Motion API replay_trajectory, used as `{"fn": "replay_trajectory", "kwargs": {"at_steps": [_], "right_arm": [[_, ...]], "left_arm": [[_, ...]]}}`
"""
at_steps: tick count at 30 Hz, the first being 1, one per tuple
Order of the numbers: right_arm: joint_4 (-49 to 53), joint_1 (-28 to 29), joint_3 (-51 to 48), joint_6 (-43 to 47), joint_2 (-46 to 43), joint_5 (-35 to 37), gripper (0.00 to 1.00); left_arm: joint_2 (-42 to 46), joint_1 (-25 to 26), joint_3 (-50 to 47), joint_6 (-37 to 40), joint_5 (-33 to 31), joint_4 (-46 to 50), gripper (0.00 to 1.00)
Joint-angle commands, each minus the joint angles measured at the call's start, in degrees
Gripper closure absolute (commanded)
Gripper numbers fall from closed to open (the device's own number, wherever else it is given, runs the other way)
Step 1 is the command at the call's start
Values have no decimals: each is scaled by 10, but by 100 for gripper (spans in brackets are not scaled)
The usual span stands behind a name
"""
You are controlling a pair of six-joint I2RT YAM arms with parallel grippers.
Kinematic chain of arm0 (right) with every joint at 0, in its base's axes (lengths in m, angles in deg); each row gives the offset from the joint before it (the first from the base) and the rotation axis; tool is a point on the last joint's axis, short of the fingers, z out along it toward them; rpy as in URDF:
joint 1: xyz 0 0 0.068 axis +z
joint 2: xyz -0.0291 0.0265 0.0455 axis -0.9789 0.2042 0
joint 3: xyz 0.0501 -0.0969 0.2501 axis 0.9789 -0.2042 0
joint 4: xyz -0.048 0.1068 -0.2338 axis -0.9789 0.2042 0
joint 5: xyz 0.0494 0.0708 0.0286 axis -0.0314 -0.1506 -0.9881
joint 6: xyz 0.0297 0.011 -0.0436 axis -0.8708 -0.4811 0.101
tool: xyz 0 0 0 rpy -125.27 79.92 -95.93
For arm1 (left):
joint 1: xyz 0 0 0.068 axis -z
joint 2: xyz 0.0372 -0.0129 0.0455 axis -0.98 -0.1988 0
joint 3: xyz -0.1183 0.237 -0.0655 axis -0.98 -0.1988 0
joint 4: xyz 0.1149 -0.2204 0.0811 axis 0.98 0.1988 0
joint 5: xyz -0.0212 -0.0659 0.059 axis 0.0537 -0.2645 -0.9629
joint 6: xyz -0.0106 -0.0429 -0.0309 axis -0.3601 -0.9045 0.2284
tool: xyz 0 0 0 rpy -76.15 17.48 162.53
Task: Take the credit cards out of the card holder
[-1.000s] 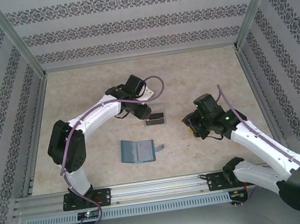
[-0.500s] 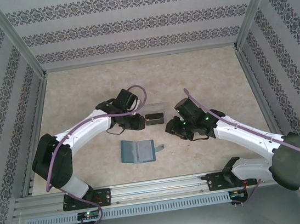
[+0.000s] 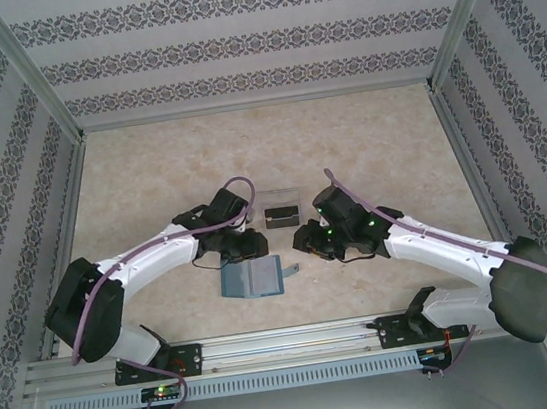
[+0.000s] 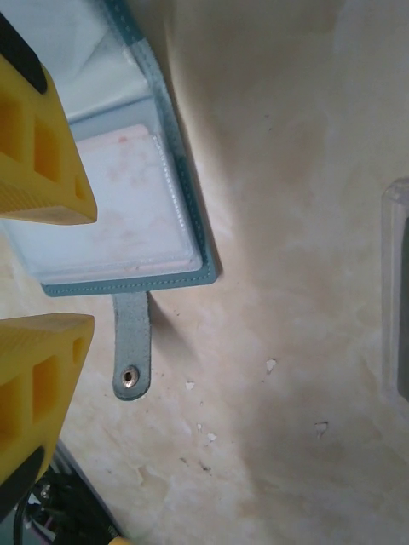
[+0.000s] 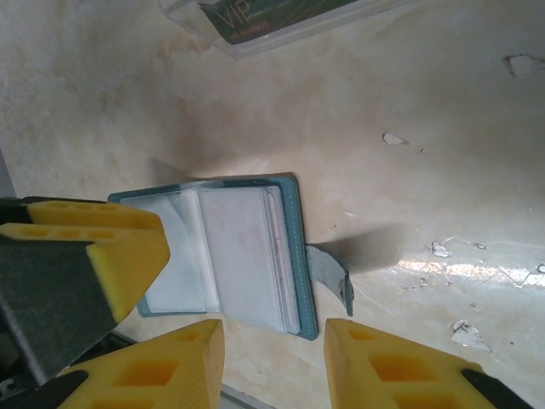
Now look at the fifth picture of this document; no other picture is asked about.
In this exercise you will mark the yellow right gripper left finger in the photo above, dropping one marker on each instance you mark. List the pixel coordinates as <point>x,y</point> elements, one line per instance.
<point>170,370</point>

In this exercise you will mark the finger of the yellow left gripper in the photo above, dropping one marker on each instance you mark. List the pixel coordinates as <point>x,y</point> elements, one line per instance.
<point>98,213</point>
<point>110,264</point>

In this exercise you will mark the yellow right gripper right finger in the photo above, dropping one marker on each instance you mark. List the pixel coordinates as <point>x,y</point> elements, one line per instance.
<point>404,370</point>

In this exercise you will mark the white card with pink print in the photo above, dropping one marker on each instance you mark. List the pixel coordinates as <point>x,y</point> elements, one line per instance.
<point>242,255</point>

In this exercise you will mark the teal leather card holder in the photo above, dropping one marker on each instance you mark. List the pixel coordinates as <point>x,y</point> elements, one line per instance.
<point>306,255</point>

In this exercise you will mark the dark green VIP card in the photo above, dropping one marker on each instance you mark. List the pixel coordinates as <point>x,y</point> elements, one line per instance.
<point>264,17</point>

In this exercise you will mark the clear acrylic card stand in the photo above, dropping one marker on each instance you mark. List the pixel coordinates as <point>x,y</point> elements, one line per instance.
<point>264,44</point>

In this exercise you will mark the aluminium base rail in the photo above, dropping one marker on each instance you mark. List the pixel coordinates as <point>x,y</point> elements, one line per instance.
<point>244,398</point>

